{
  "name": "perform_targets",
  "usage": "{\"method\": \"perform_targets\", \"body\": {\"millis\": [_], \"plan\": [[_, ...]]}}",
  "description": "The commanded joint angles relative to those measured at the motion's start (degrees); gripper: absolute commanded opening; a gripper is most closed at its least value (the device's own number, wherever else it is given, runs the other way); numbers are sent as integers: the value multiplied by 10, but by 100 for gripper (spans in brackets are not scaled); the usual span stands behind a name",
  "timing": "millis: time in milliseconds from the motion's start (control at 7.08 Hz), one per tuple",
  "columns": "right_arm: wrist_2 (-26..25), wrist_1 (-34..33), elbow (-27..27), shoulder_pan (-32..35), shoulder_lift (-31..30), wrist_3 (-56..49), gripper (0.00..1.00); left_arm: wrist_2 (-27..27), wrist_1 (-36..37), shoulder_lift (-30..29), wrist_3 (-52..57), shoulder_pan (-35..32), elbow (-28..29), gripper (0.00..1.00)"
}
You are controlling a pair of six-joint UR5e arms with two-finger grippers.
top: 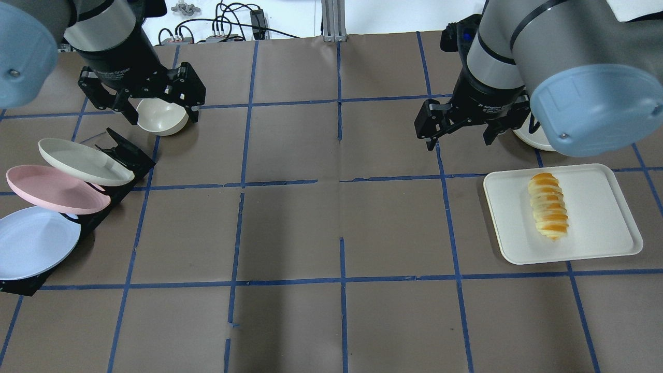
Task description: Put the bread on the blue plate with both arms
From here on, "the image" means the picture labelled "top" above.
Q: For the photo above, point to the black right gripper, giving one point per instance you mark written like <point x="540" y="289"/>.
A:
<point x="484" y="98"/>

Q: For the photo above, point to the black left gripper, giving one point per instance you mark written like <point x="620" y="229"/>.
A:
<point x="120" y="63"/>

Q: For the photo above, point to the twisted yellow bread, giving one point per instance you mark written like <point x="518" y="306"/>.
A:
<point x="548" y="206"/>

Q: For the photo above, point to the blue plate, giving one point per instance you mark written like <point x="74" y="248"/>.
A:
<point x="34" y="240"/>

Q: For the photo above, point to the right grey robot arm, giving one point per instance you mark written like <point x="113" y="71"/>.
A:
<point x="591" y="82"/>

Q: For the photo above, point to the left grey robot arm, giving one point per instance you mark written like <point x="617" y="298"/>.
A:
<point x="31" y="32"/>

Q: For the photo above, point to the black plate rack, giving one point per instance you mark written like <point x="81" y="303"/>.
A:
<point x="131" y="157"/>

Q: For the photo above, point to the beige plate in rack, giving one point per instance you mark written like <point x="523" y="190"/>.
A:
<point x="84" y="163"/>

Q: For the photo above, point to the pink plate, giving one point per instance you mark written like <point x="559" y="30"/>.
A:
<point x="54" y="190"/>

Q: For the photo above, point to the beige bowl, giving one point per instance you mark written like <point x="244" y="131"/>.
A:
<point x="161" y="118"/>

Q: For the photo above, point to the white shallow dish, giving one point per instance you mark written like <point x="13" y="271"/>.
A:
<point x="538" y="139"/>

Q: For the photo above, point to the white rectangular tray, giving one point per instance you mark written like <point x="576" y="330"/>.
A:
<point x="601" y="223"/>

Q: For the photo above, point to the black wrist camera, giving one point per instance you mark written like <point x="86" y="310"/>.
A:
<point x="458" y="37"/>

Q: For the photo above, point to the aluminium frame post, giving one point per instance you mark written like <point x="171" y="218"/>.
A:
<point x="333" y="21"/>

